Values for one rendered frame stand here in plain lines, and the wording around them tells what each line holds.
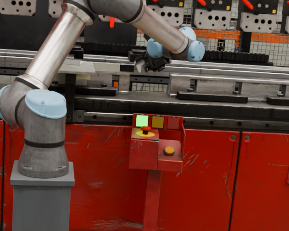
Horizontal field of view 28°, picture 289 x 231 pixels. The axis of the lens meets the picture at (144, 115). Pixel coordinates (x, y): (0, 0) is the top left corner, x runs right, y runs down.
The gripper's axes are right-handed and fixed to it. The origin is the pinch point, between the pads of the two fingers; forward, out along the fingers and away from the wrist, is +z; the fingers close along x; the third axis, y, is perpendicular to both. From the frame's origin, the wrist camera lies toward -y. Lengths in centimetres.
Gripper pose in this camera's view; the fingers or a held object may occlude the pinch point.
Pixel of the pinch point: (136, 63)
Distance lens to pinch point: 243.6
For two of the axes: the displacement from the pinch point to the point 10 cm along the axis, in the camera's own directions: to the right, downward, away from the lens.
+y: 2.3, 9.5, -1.9
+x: 7.9, -0.7, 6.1
